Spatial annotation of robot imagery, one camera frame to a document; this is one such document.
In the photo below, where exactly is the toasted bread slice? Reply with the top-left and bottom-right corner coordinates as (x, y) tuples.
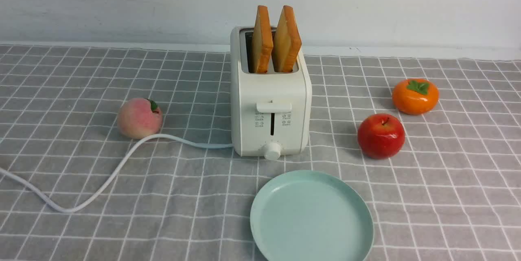
(249, 5), (273, 74)
(272, 5), (302, 73)

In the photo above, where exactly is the white two-slot toaster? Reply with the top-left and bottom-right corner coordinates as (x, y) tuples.
(230, 26), (312, 160)

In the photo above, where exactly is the grey checked tablecloth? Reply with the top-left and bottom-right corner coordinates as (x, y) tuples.
(0, 44), (521, 261)

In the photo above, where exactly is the white toaster power cord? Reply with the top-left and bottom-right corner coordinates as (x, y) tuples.
(0, 133), (234, 213)

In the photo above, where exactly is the orange persimmon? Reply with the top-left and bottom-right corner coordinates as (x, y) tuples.
(392, 79), (440, 116)

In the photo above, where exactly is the pink peach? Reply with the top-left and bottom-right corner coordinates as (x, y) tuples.
(117, 97), (163, 139)

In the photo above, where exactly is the light green round plate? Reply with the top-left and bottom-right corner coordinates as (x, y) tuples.
(250, 170), (374, 261)

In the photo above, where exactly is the red apple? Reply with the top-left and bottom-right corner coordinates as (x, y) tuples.
(357, 113), (405, 160)

